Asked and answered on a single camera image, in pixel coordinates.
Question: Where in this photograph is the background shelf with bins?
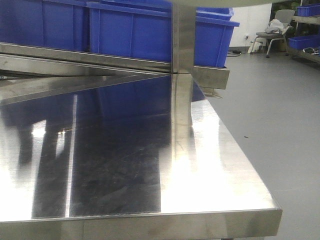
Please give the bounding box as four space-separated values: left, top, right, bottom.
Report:
288 0 320 64

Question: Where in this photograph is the blue plastic bin right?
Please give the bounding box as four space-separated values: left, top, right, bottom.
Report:
86 0 240 68

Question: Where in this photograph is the blue plastic bin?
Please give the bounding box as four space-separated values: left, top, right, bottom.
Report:
86 0 240 68
0 0 89 52

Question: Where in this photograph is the blue plastic bin left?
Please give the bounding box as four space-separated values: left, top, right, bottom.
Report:
0 0 89 52

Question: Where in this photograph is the grey office chair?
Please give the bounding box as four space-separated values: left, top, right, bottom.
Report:
249 9 295 58

